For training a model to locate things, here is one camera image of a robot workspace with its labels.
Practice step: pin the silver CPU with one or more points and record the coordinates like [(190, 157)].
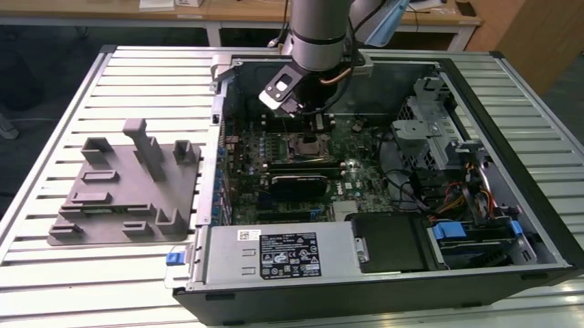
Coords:
[(307, 149)]

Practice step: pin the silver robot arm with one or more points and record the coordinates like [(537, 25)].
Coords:
[(319, 34)]

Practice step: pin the CPU socket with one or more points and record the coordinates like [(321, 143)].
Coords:
[(291, 157)]

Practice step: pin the black RAM slot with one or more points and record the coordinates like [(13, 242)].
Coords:
[(301, 170), (301, 167), (301, 164), (301, 173)]

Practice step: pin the silver drive cage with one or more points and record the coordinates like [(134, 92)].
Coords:
[(420, 136)]

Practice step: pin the black graphics card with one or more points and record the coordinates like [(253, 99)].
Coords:
[(298, 187)]

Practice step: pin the silver chipset heat sink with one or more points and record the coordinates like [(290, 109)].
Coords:
[(346, 209)]

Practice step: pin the green motherboard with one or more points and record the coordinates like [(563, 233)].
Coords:
[(249, 201)]

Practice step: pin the white cardboard box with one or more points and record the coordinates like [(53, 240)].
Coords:
[(155, 4), (188, 2)]

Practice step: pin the small black desk object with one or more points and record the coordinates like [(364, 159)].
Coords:
[(465, 7)]

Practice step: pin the black plastic drive cover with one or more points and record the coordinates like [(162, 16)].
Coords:
[(392, 242)]

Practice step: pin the blue disk carrier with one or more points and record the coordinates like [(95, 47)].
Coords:
[(449, 232)]

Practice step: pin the grey parts rack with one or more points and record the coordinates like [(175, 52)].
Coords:
[(127, 191)]

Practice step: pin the wooden cabinet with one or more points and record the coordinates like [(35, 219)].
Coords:
[(539, 41)]

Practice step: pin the silver power supply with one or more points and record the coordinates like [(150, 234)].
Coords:
[(227, 259)]

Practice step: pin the wooden desk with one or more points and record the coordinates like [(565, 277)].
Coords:
[(114, 15)]

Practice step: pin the blue case latch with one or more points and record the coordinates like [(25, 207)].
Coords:
[(175, 258)]

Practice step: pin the green RAM stick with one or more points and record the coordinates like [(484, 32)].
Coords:
[(104, 208)]

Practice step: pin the metal disk bay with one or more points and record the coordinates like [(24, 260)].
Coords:
[(478, 253)]

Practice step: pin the black PC case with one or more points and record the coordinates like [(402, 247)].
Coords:
[(319, 304)]

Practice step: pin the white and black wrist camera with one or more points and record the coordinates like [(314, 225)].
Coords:
[(278, 87)]

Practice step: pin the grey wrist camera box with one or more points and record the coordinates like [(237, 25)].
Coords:
[(362, 68)]

